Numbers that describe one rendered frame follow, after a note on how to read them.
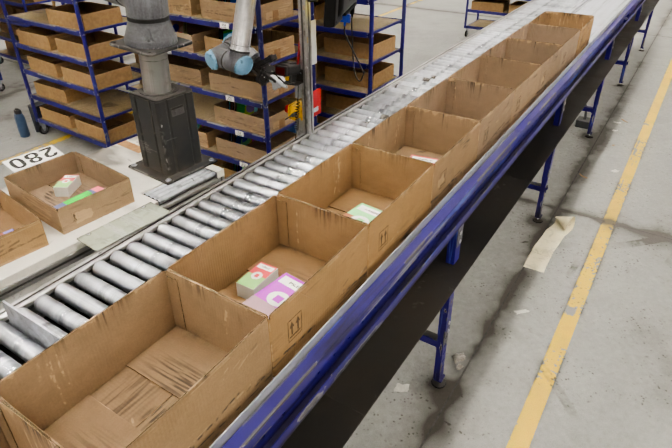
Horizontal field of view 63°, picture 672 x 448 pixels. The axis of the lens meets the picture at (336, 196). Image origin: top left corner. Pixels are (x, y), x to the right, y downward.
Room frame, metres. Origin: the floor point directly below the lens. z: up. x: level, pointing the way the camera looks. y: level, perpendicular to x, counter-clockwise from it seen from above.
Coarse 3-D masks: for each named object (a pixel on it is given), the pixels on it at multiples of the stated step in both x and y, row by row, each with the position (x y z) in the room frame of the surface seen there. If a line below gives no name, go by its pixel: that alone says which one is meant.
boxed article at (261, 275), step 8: (264, 264) 1.14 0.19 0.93; (248, 272) 1.11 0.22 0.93; (256, 272) 1.11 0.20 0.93; (264, 272) 1.10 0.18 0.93; (272, 272) 1.11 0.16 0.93; (240, 280) 1.07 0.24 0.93; (248, 280) 1.07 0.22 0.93; (256, 280) 1.07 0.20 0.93; (264, 280) 1.07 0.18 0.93; (272, 280) 1.10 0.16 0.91; (240, 288) 1.06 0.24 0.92; (248, 288) 1.05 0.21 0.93; (256, 288) 1.05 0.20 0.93; (240, 296) 1.06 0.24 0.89; (248, 296) 1.05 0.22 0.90
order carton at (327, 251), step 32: (256, 224) 1.22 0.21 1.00; (288, 224) 1.27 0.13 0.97; (320, 224) 1.22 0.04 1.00; (352, 224) 1.16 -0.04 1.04; (192, 256) 1.03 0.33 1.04; (224, 256) 1.11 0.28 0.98; (256, 256) 1.21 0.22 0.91; (288, 256) 1.23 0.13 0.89; (320, 256) 1.22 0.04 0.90; (352, 256) 1.07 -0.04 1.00; (224, 288) 1.10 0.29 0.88; (320, 288) 0.96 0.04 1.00; (352, 288) 1.08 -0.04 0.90; (288, 320) 0.86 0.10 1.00; (320, 320) 0.96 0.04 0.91; (288, 352) 0.86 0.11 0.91
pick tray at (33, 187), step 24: (48, 168) 1.92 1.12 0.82; (72, 168) 1.98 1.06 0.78; (96, 168) 1.91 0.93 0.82; (24, 192) 1.69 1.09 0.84; (48, 192) 1.83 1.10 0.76; (96, 192) 1.67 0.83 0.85; (120, 192) 1.73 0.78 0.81; (48, 216) 1.60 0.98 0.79; (72, 216) 1.59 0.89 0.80; (96, 216) 1.65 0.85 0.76
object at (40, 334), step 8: (8, 304) 1.13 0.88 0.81; (8, 312) 1.14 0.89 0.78; (16, 312) 1.11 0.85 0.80; (16, 320) 1.12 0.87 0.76; (24, 320) 1.09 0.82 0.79; (32, 320) 1.07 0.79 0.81; (16, 328) 1.13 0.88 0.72; (24, 328) 1.11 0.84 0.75; (32, 328) 1.08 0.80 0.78; (40, 328) 1.05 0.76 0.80; (32, 336) 1.09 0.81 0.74; (40, 336) 1.06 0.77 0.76; (48, 336) 1.04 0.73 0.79; (56, 336) 1.01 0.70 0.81; (40, 344) 1.07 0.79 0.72; (48, 344) 1.05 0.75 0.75
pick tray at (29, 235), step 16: (0, 192) 1.69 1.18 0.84; (0, 208) 1.72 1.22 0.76; (16, 208) 1.62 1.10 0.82; (0, 224) 1.61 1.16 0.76; (16, 224) 1.61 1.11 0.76; (32, 224) 1.47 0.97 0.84; (0, 240) 1.40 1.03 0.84; (16, 240) 1.43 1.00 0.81; (32, 240) 1.46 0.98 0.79; (0, 256) 1.39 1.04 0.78; (16, 256) 1.42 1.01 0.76
